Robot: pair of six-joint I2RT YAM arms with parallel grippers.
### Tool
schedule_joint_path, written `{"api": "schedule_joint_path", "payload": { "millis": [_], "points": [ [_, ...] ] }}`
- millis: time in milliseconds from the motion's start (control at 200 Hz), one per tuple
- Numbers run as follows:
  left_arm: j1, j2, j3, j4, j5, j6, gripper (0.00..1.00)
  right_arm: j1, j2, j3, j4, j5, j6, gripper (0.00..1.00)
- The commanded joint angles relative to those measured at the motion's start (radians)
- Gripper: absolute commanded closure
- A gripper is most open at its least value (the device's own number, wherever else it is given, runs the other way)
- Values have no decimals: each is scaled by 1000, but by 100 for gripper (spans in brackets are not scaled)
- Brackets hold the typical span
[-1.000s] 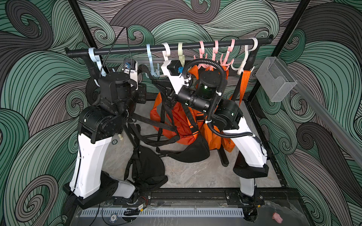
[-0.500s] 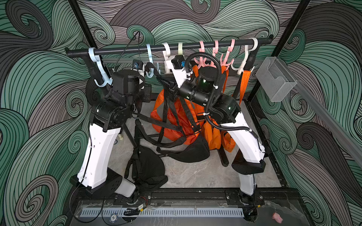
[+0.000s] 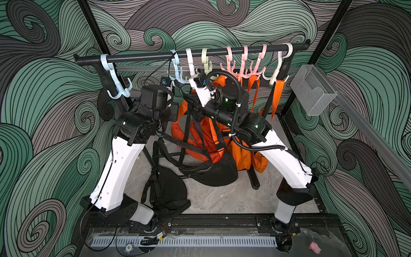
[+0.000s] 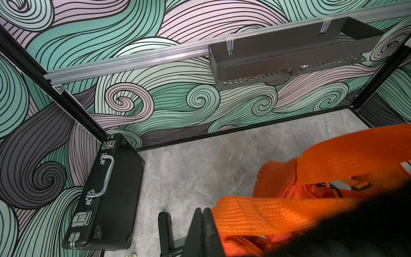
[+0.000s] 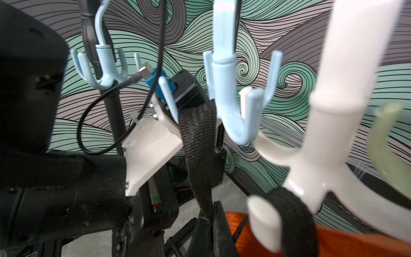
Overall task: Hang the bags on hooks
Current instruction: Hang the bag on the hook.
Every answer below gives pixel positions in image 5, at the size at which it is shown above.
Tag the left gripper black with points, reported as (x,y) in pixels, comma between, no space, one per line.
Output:
(141,234)

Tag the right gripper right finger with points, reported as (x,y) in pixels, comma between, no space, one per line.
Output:
(223,243)

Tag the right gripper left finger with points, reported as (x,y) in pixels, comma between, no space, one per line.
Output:
(201,244)

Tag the red orange black backpack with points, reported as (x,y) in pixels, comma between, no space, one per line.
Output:
(332,243)

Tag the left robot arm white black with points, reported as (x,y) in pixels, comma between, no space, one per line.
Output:
(47,197)

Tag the white hook left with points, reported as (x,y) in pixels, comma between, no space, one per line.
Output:
(355,41)

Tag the light blue hook outer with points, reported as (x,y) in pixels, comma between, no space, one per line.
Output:
(98,65)

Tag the light blue hook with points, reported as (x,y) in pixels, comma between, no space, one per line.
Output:
(98,65)
(240,112)

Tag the light blue hook inner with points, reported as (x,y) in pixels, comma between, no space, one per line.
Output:
(240,112)

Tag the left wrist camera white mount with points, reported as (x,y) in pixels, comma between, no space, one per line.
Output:
(155,139)

